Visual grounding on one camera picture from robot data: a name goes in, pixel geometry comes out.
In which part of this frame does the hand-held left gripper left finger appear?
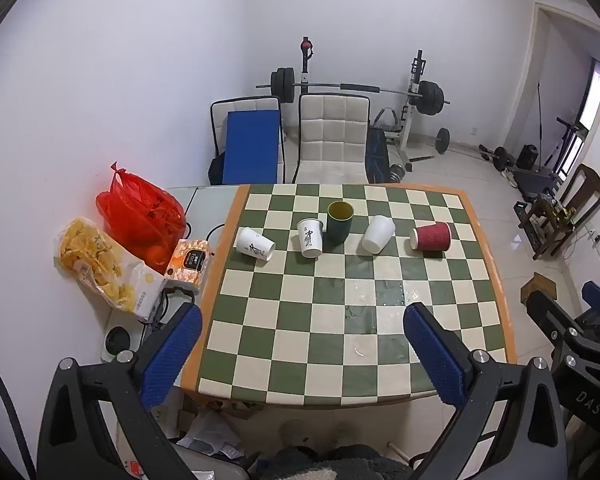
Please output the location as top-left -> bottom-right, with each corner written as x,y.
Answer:
36,304 -> 204,480

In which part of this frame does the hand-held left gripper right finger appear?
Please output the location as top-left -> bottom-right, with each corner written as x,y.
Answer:
402,302 -> 568,480

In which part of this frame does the red ribbed paper cup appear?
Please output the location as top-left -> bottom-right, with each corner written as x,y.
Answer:
409,221 -> 453,252

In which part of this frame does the plain white cup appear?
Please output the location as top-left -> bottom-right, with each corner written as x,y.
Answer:
362,215 -> 396,255

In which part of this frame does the white printed paper cup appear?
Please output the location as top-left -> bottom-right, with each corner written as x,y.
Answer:
235,227 -> 276,262
296,217 -> 326,259

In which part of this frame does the dark green cup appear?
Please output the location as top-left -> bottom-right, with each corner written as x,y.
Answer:
325,201 -> 355,248

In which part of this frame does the white side cabinet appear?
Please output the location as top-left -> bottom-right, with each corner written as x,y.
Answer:
100,186 -> 241,365

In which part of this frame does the white power strip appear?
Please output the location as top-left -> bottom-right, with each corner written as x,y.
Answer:
585,226 -> 600,276

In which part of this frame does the pile of papers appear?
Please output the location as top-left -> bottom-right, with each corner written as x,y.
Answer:
172,400 -> 261,466

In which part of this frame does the dark wooden chair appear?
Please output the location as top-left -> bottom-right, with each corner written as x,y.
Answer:
519,163 -> 600,261

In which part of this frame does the orange tissue box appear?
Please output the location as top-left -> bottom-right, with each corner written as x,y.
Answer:
164,238 -> 215,292

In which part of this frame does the bag of yellow chips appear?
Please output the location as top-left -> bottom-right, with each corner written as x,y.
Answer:
54,216 -> 167,323

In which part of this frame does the black exercise machine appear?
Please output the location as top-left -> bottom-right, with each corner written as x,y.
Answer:
510,80 -> 588,201

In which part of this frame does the red plastic bag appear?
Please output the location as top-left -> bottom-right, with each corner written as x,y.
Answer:
96,161 -> 188,273

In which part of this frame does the black speaker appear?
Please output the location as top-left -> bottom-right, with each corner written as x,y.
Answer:
516,144 -> 539,170

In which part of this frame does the blue folded mat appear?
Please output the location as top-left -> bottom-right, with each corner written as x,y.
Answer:
222,109 -> 282,185

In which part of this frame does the white padded chair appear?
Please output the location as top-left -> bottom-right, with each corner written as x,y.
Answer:
292,93 -> 372,185
209,96 -> 287,185

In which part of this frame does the barbell with black plates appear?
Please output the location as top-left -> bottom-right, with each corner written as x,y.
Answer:
256,67 -> 451,117

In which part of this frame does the black cable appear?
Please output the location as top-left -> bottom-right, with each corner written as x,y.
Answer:
205,224 -> 227,251

